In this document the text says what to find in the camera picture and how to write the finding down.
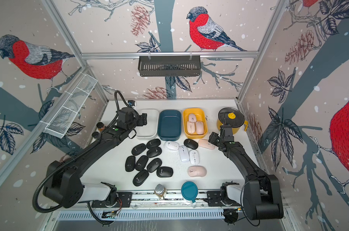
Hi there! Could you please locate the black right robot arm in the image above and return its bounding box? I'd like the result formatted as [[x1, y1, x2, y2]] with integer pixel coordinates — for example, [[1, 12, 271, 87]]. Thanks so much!
[[208, 125, 284, 220]]

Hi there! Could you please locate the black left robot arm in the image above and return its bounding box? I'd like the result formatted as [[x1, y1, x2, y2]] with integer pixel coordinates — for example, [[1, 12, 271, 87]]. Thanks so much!
[[32, 107, 147, 213]]

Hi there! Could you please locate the white storage box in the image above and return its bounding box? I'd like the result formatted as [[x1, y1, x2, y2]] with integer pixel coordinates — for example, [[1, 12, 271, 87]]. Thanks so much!
[[136, 109, 159, 140]]

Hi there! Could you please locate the yellow storage box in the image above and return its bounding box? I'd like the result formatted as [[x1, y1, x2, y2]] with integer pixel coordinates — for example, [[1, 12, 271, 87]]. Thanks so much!
[[183, 108, 208, 139]]

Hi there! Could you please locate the teal storage box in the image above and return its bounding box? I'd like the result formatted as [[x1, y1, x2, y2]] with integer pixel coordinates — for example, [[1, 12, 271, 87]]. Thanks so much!
[[157, 110, 182, 141]]

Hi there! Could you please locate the glass pot lid yellow knob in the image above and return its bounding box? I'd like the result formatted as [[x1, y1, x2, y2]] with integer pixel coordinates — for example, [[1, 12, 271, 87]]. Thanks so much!
[[218, 107, 245, 128]]

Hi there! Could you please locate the brown spice jar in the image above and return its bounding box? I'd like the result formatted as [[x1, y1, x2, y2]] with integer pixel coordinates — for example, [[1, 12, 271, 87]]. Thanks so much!
[[96, 122, 106, 132]]

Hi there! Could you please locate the dark spice jar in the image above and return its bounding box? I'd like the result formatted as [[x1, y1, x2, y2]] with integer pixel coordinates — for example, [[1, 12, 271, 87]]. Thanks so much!
[[92, 131, 101, 140]]

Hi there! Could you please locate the black mouse top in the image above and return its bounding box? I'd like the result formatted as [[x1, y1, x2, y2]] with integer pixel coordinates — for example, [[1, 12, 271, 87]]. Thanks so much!
[[146, 139, 161, 149]]

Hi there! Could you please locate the white mouse right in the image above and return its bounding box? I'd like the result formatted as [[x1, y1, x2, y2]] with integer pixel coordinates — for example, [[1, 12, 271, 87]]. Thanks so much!
[[189, 150, 200, 166]]

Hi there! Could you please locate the white mouse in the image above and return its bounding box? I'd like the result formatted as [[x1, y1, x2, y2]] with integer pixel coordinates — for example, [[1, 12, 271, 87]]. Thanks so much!
[[189, 150, 200, 166], [164, 141, 180, 151], [178, 145, 190, 163]]

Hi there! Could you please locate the black mouse near boxes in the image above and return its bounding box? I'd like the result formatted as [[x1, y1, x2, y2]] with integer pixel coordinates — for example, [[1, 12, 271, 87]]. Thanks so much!
[[184, 139, 199, 150]]

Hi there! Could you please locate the black mouse centre upper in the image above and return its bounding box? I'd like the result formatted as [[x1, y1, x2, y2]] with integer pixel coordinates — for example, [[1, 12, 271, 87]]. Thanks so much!
[[146, 147, 162, 158]]

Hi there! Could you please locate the black mouse far left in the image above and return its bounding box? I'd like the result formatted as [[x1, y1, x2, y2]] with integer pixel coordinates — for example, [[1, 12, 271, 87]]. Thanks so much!
[[124, 156, 136, 172]]

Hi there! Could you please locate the white mouse centre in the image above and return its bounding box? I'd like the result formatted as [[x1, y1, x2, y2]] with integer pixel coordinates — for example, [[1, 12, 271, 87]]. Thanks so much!
[[178, 145, 190, 163]]

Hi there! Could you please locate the black mouse middle left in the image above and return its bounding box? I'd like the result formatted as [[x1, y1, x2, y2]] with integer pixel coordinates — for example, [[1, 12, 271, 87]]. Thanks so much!
[[135, 155, 149, 171]]

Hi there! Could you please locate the pink mouse bottom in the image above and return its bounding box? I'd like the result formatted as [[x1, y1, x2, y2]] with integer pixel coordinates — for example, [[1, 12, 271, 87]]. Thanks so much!
[[188, 166, 207, 177]]

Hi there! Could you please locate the white mouse top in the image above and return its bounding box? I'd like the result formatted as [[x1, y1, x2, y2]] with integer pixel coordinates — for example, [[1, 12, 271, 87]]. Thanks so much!
[[164, 141, 180, 151]]

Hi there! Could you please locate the black mouse middle right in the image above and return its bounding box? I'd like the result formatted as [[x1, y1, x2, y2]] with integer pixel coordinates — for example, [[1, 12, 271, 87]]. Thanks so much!
[[147, 158, 162, 173]]

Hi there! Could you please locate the black mouse bottom left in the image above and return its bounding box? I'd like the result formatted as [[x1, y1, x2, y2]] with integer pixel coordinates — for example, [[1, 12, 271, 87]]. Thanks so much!
[[133, 169, 149, 187]]

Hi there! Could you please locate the black mouse bottom right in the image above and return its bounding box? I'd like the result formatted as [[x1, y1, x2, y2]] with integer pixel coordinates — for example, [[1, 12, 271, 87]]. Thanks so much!
[[156, 167, 174, 178]]

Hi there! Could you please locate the teal round lid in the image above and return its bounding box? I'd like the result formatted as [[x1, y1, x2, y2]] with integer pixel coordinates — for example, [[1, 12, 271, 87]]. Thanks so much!
[[181, 181, 198, 208]]

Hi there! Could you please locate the small glass bottle metal cap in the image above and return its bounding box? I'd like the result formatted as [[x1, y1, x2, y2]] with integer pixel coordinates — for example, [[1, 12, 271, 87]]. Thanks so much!
[[154, 184, 167, 200]]

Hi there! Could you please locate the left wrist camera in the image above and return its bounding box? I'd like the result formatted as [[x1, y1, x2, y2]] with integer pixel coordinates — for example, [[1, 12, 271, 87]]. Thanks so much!
[[128, 100, 136, 107]]

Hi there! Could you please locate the black hanging wire basket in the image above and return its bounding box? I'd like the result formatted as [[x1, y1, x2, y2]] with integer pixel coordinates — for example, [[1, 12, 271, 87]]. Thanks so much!
[[138, 55, 201, 77]]

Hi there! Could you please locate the white wire mesh shelf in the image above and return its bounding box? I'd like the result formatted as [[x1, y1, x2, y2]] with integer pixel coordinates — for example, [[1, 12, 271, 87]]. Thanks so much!
[[43, 72, 98, 138]]

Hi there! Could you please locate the aluminium mounting rail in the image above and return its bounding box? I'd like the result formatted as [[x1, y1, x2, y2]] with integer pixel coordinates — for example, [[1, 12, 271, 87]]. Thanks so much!
[[56, 189, 289, 221]]

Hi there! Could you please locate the black corrugated cable conduit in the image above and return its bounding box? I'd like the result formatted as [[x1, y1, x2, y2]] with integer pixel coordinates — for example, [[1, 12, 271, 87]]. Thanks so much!
[[32, 90, 129, 214]]

